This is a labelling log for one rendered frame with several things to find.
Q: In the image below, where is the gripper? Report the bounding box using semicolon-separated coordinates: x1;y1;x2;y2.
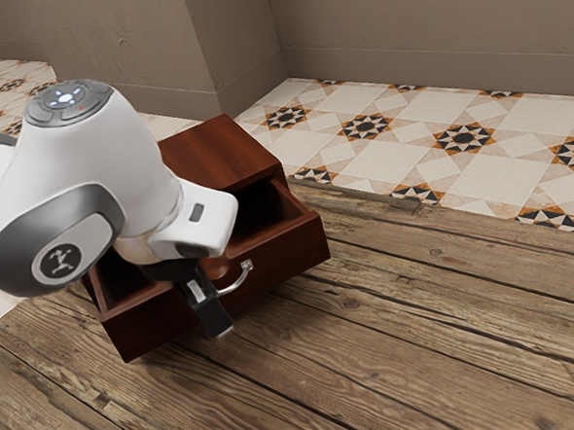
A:
137;254;236;344

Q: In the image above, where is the dark red wooden drawer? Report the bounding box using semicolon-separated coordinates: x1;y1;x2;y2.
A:
76;173;338;367

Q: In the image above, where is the dark red wooden cabinet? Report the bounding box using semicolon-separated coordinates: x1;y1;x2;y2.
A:
156;109;287;198

